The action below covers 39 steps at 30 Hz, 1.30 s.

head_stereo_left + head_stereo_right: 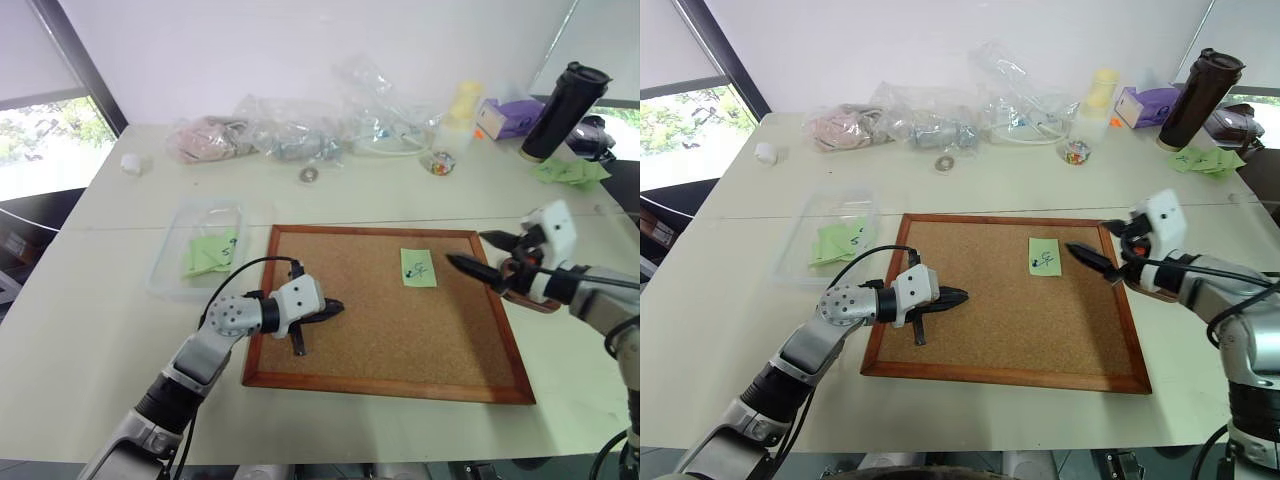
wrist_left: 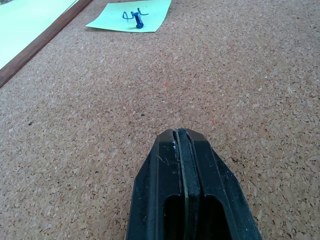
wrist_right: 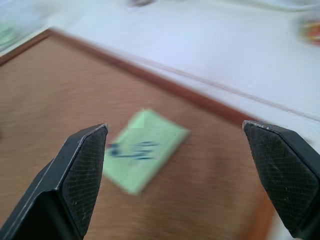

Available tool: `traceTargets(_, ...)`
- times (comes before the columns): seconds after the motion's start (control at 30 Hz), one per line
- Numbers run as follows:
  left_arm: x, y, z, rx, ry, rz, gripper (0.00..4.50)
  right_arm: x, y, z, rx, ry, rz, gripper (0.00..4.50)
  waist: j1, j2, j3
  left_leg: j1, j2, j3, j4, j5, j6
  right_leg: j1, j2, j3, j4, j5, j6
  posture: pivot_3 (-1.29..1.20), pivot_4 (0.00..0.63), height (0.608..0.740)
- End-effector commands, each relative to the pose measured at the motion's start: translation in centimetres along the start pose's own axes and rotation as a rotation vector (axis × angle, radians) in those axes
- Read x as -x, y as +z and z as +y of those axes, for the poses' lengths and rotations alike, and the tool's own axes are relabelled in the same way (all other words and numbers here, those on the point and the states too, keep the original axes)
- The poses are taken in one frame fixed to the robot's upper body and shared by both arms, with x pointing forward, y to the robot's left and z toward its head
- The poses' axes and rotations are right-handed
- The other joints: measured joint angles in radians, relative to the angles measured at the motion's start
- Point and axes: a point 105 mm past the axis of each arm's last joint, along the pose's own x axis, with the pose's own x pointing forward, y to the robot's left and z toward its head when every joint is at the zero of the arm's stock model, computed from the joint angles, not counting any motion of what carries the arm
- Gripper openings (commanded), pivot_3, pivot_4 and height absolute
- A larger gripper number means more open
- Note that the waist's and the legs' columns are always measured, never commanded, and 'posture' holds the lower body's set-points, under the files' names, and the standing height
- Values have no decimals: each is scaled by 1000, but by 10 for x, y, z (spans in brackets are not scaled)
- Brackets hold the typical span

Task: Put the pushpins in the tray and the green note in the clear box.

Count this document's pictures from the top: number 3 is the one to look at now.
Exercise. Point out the red and yellow tray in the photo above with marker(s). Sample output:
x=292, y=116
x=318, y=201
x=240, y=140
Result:
x=311, y=31

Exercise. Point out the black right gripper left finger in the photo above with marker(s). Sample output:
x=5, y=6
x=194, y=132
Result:
x=75, y=185

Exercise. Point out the clear plastic box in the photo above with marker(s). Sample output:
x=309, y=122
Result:
x=15, y=27

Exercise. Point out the brown cork board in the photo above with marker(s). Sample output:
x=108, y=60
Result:
x=125, y=140

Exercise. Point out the green sticky note with writing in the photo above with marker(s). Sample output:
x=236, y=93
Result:
x=145, y=152

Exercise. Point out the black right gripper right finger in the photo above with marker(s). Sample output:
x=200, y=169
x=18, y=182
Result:
x=287, y=175

